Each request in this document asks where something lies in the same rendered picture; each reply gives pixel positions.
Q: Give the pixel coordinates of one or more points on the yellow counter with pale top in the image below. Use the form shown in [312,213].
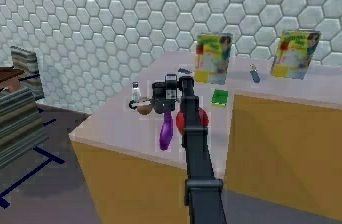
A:
[279,140]

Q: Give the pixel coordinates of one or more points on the small dark blue utensil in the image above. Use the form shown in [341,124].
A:
[184,70]

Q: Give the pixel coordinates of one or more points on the green square sponge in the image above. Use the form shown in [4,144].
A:
[219,97]

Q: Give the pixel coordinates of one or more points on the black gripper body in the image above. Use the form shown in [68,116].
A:
[159,95]

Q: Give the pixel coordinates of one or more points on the blue bottle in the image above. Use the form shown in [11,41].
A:
[255,75]

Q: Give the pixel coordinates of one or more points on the purple eggplant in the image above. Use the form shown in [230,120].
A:
[166,131]

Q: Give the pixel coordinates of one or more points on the grey striped chair blue legs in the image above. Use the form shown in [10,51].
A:
[9,130]
[29,70]

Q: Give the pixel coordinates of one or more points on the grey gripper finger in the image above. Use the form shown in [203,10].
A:
[133,108]
[139,99]

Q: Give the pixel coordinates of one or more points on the colourful cereal box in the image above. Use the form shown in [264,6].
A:
[212,58]
[295,55]

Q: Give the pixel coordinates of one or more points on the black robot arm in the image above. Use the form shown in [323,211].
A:
[199,160]

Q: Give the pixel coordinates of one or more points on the white salt shaker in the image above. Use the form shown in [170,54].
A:
[136,92]

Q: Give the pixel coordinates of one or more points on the brown egg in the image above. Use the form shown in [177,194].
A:
[144,107]

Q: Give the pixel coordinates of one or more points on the red tomato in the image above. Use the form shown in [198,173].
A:
[180,121]

